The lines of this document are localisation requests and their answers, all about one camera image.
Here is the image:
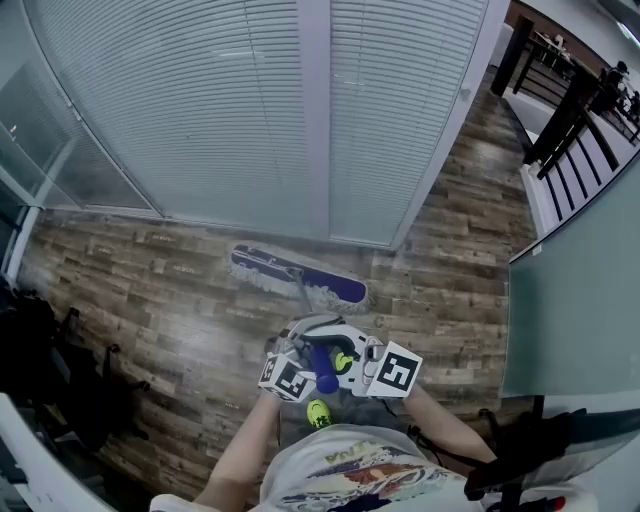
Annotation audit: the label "blue mop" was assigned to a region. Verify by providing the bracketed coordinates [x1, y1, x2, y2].
[227, 243, 370, 394]

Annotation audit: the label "white printed t-shirt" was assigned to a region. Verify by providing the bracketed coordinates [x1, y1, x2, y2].
[149, 422, 601, 512]

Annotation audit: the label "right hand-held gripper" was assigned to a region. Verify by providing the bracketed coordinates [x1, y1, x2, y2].
[305, 328, 424, 400]

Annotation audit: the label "dark wooden railing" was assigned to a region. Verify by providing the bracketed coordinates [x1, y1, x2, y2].
[489, 14, 640, 221]

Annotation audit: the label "frosted glass desk partition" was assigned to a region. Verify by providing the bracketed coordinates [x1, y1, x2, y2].
[501, 149, 640, 401]

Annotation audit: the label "person's left forearm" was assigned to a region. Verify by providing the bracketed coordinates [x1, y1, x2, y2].
[192, 394, 284, 506]

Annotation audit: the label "wide white venetian blind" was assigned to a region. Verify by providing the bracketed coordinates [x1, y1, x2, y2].
[29, 0, 309, 236]

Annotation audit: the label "person's right forearm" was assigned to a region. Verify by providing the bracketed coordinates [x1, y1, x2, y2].
[404, 384, 499, 466]

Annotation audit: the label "dark camouflage trousers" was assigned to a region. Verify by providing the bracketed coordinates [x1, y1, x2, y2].
[279, 387, 419, 449]

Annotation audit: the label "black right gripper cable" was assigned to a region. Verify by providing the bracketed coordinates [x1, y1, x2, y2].
[379, 397, 499, 469]

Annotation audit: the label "frosted glass wall panel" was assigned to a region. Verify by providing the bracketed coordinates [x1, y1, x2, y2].
[0, 0, 166, 216]

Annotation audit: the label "narrow white venetian blind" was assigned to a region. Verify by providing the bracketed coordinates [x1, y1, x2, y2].
[329, 0, 489, 246]

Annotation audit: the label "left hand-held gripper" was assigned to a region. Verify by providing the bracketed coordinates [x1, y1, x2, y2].
[258, 314, 346, 404]

